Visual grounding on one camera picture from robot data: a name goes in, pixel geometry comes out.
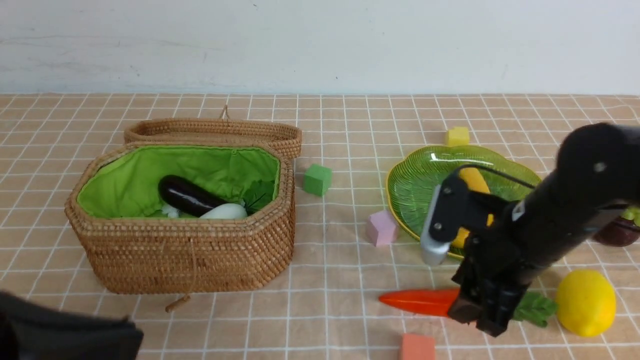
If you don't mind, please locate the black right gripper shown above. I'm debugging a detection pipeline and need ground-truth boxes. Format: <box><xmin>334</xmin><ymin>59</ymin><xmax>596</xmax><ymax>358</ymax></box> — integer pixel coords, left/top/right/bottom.
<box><xmin>446</xmin><ymin>232</ymin><xmax>543</xmax><ymax>338</ymax></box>

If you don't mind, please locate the orange carrot with leaves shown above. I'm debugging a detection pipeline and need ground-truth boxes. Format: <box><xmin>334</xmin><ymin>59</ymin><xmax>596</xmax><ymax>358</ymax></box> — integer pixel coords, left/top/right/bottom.
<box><xmin>378</xmin><ymin>288</ymin><xmax>558</xmax><ymax>328</ymax></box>

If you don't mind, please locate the yellow banana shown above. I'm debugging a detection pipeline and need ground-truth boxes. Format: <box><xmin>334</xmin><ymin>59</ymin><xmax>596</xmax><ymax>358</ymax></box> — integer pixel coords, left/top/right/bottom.
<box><xmin>451</xmin><ymin>167</ymin><xmax>491</xmax><ymax>249</ymax></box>

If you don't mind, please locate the yellow lemon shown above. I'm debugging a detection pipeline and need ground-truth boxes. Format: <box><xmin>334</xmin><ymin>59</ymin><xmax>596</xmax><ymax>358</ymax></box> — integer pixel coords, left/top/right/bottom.
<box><xmin>555</xmin><ymin>269</ymin><xmax>617</xmax><ymax>338</ymax></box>

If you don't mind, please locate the dark purple mangosteen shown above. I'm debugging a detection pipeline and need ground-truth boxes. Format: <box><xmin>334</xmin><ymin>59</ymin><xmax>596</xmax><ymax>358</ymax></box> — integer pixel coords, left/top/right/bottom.
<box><xmin>592</xmin><ymin>206</ymin><xmax>640</xmax><ymax>248</ymax></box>

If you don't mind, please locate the white radish with leaves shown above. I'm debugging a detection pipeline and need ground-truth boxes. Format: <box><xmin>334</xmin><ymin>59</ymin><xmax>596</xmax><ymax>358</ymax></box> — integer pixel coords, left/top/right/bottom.
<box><xmin>199</xmin><ymin>180</ymin><xmax>278</xmax><ymax>220</ymax></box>

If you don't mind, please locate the dark purple eggplant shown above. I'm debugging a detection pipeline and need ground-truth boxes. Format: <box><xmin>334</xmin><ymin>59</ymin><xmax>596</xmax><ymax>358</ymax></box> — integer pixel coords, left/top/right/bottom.
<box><xmin>157</xmin><ymin>175</ymin><xmax>227</xmax><ymax>218</ymax></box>

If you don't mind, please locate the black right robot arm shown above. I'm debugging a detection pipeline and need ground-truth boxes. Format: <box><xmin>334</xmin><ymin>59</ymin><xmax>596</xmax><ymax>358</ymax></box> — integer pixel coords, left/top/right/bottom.
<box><xmin>429</xmin><ymin>122</ymin><xmax>640</xmax><ymax>337</ymax></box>

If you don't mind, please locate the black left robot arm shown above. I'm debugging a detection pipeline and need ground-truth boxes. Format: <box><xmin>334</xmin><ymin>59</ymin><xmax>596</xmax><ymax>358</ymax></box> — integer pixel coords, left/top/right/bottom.
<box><xmin>0</xmin><ymin>291</ymin><xmax>144</xmax><ymax>360</ymax></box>

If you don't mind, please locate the orange foam cube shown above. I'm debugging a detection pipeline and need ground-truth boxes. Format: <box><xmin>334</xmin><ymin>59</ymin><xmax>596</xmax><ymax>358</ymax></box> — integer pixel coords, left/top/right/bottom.
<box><xmin>398</xmin><ymin>333</ymin><xmax>436</xmax><ymax>360</ymax></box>

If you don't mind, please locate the pink foam cube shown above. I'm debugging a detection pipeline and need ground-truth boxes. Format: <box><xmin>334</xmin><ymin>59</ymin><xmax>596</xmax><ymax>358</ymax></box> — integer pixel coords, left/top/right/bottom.
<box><xmin>365</xmin><ymin>210</ymin><xmax>399</xmax><ymax>248</ymax></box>

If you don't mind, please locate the green glass leaf plate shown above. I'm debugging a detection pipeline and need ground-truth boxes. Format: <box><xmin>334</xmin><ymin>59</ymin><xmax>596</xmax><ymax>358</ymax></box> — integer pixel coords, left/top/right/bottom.
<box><xmin>386</xmin><ymin>145</ymin><xmax>541</xmax><ymax>240</ymax></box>

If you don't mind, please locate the yellow foam cube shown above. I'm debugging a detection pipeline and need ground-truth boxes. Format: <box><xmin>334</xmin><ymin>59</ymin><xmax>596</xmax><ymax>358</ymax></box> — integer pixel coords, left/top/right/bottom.
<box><xmin>445</xmin><ymin>126</ymin><xmax>471</xmax><ymax>147</ymax></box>

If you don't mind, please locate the green foam cube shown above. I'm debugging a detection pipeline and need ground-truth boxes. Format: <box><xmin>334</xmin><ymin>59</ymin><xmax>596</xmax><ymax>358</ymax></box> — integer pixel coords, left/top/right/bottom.
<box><xmin>302</xmin><ymin>163</ymin><xmax>333</xmax><ymax>198</ymax></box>

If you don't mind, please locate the woven wicker basket green lining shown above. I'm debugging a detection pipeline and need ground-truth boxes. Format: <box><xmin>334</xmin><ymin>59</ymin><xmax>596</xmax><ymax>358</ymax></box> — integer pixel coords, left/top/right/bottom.
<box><xmin>64</xmin><ymin>141</ymin><xmax>296</xmax><ymax>294</ymax></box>

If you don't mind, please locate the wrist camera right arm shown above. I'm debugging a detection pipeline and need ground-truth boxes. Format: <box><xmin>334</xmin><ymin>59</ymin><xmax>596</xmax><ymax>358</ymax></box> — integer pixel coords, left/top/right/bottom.
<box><xmin>420</xmin><ymin>167</ymin><xmax>509</xmax><ymax>266</ymax></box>

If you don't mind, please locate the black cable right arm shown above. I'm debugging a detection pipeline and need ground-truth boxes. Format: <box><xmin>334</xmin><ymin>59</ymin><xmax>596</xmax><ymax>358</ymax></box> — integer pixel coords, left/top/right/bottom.
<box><xmin>452</xmin><ymin>164</ymin><xmax>538</xmax><ymax>191</ymax></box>

